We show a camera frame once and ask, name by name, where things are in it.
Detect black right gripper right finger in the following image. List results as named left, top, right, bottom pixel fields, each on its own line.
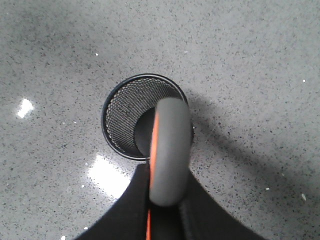
left=150, top=172, right=264, bottom=240

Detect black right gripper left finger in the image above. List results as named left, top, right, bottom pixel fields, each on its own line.
left=76, top=163, right=150, bottom=240

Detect grey and orange scissors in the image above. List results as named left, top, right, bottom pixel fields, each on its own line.
left=145, top=97, right=193, bottom=240

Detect black mesh pen bucket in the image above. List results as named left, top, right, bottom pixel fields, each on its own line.
left=101, top=73, right=188, bottom=161

